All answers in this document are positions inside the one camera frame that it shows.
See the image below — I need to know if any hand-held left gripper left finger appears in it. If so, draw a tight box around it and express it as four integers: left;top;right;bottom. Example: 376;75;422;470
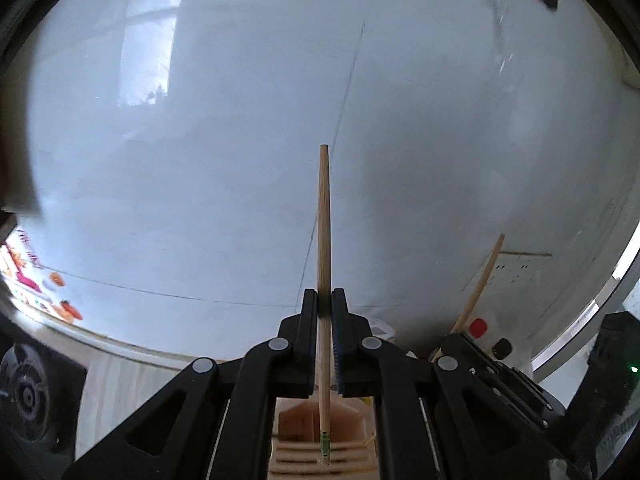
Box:
60;288;321;480

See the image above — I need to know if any long wooden chopstick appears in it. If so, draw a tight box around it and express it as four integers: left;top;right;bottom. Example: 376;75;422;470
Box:
432;234;506;361

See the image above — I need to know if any wooden utensil holder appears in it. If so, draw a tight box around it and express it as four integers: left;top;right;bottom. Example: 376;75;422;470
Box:
267;392;378;480

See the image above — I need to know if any white wall socket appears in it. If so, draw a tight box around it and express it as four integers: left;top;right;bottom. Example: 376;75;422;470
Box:
489;253;526;287
525;253;554;287

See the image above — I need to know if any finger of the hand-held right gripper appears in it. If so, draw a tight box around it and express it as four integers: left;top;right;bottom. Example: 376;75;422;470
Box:
439;333;567;430

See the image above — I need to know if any colourful wall sticker sheet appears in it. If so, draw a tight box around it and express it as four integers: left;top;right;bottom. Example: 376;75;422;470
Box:
0;227;83;323

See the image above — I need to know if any black gas stove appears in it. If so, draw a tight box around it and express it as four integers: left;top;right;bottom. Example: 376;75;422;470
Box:
0;337;88;466

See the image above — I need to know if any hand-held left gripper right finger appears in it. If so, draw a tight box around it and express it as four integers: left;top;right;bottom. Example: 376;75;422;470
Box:
330;287;576;480

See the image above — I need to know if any wooden chopstick green band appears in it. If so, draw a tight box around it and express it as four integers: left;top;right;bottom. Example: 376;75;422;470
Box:
317;145;333;466

